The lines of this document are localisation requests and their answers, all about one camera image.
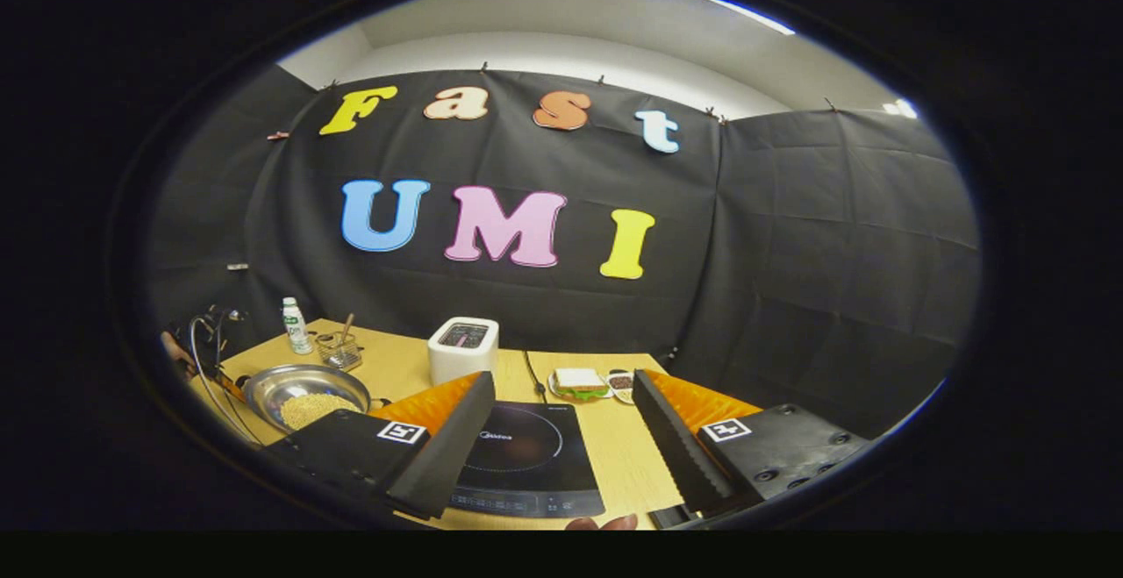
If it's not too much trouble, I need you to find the white plastic bottle green label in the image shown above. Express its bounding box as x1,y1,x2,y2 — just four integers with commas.
281,296,314,355

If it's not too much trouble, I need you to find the pile of soybeans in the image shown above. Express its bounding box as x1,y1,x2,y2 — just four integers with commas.
281,392,362,432

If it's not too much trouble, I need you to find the white toaster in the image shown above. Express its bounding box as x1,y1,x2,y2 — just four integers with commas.
427,317,500,386

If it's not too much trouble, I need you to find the stainless steel pot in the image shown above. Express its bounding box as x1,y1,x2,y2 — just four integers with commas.
243,363,391,435

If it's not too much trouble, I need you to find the black induction cooktop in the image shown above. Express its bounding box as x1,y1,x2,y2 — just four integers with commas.
449,401,606,519

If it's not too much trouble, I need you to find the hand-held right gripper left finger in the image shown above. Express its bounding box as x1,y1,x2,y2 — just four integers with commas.
263,370,497,523

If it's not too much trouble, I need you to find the black power cable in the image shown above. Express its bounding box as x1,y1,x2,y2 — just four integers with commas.
524,350,549,403

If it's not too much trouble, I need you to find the long ceiling light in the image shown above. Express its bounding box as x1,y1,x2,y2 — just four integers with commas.
700,0,797,36

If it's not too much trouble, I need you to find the thin grey cable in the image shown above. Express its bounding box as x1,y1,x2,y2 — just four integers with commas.
188,315,264,447

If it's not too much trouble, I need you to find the sandwich with lettuce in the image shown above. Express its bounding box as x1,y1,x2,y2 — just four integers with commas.
553,367,610,400

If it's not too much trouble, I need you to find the small wire basket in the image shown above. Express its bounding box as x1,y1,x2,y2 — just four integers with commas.
316,332,363,373

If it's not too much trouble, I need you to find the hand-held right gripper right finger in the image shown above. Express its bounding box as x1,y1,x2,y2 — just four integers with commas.
632,367,878,517

